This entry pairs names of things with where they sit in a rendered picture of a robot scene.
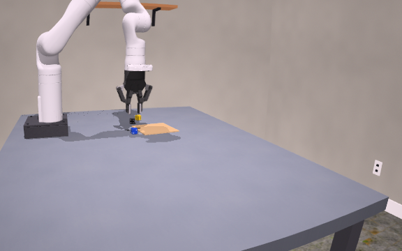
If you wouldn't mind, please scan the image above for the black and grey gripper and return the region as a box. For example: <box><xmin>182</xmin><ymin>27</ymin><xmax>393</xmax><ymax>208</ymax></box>
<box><xmin>116</xmin><ymin>70</ymin><xmax>153</xmax><ymax>114</ymax></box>

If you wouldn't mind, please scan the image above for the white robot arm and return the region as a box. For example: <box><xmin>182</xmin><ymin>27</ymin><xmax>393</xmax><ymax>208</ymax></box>
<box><xmin>36</xmin><ymin>0</ymin><xmax>153</xmax><ymax>123</ymax></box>

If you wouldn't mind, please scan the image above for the tan flat mat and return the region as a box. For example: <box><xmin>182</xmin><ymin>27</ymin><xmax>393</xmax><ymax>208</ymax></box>
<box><xmin>132</xmin><ymin>123</ymin><xmax>179</xmax><ymax>135</ymax></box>

